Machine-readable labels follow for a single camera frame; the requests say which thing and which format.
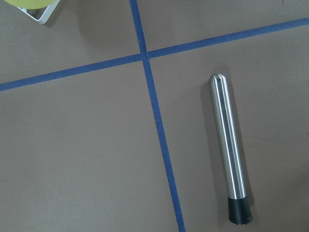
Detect white wire cup rack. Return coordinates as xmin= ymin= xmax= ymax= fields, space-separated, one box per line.
xmin=18 ymin=0 xmax=60 ymax=25

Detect steel muddler black tip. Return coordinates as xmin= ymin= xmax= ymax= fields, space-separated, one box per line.
xmin=209 ymin=73 xmax=253 ymax=225

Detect yellow-green cup on rack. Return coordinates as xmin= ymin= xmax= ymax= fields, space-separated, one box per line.
xmin=5 ymin=0 xmax=56 ymax=10

